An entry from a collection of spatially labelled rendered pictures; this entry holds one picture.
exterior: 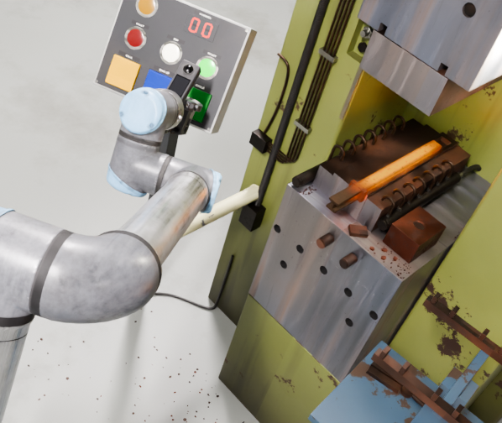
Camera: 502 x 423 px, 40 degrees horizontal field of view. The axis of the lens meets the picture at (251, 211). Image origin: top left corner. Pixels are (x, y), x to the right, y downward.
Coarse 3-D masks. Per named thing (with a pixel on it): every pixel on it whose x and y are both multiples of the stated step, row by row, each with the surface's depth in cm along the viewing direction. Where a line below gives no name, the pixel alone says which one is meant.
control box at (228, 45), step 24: (168, 0) 170; (120, 24) 173; (144, 24) 172; (168, 24) 171; (216, 24) 168; (240, 24) 167; (120, 48) 174; (144, 48) 173; (192, 48) 170; (216, 48) 169; (240, 48) 168; (144, 72) 174; (168, 72) 173; (216, 72) 170; (240, 72) 176; (216, 96) 171; (192, 120) 173; (216, 120) 172
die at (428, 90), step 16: (384, 32) 145; (368, 48) 148; (384, 48) 145; (400, 48) 142; (368, 64) 149; (384, 64) 146; (400, 64) 143; (416, 64) 141; (384, 80) 148; (400, 80) 145; (416, 80) 142; (432, 80) 139; (448, 80) 137; (496, 80) 160; (400, 96) 146; (416, 96) 144; (432, 96) 141; (448, 96) 144; (464, 96) 151; (432, 112) 143
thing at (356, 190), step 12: (432, 144) 184; (408, 156) 178; (420, 156) 179; (384, 168) 172; (396, 168) 173; (360, 180) 166; (372, 180) 167; (384, 180) 169; (348, 192) 161; (360, 192) 162; (336, 204) 157; (348, 204) 162
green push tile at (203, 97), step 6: (192, 90) 172; (198, 90) 172; (192, 96) 172; (198, 96) 172; (204, 96) 171; (210, 96) 171; (204, 102) 172; (204, 108) 172; (198, 114) 172; (204, 114) 172; (198, 120) 173
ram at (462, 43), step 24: (384, 0) 141; (408, 0) 137; (432, 0) 133; (456, 0) 130; (480, 0) 126; (384, 24) 143; (408, 24) 139; (432, 24) 135; (456, 24) 131; (480, 24) 128; (408, 48) 141; (432, 48) 137; (456, 48) 133; (480, 48) 130; (456, 72) 135; (480, 72) 132
